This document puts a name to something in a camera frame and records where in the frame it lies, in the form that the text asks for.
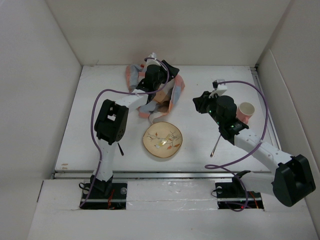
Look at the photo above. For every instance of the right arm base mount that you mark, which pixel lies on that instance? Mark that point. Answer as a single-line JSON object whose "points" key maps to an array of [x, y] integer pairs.
{"points": [[232, 196]]}

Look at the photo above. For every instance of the aluminium front rail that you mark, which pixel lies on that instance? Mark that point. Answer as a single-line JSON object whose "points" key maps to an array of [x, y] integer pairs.
{"points": [[143, 175]]}

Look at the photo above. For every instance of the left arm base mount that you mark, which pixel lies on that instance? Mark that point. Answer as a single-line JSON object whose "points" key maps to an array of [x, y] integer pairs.
{"points": [[115, 199]]}

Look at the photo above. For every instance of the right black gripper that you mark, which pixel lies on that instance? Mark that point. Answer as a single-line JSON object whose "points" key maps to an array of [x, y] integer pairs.
{"points": [[201, 102]]}

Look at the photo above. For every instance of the black metal spoon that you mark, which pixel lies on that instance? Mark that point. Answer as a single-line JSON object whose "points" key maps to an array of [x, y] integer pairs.
{"points": [[215, 147]]}

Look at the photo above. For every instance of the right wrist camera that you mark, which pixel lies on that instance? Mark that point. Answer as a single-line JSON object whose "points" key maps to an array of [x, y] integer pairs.
{"points": [[219, 87]]}

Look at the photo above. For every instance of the checkered orange blue cloth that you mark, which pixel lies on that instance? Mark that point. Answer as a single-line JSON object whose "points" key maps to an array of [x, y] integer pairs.
{"points": [[164, 101]]}

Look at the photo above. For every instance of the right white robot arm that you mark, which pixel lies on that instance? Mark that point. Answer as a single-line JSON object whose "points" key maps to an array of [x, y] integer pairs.
{"points": [[290, 178]]}

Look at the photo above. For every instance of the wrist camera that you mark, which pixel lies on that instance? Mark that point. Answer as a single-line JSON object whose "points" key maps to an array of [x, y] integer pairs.
{"points": [[152, 60], [219, 87]]}

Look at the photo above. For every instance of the pink ceramic cup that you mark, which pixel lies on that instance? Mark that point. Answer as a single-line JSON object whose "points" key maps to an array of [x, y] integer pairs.
{"points": [[245, 111]]}

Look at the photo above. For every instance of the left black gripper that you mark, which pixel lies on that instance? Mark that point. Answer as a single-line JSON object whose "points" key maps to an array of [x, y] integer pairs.
{"points": [[172, 72]]}

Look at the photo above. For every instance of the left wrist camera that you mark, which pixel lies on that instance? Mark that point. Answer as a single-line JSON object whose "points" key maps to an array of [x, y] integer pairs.
{"points": [[152, 60]]}

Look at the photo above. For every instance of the black metal fork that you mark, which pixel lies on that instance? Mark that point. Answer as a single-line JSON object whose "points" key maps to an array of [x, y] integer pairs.
{"points": [[120, 149]]}

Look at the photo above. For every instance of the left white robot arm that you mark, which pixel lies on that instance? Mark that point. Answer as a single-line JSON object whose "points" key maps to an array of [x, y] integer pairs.
{"points": [[108, 128]]}

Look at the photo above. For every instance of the aluminium rail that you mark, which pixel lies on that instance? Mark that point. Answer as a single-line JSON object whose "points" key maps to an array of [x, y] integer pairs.
{"points": [[143, 175], [271, 134]]}

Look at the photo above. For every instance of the beige floral ceramic plate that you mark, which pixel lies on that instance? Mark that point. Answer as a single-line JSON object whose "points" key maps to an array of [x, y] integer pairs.
{"points": [[162, 139]]}

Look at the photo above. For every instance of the aluminium right side rail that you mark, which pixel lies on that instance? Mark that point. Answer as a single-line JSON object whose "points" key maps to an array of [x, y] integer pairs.
{"points": [[271, 134]]}

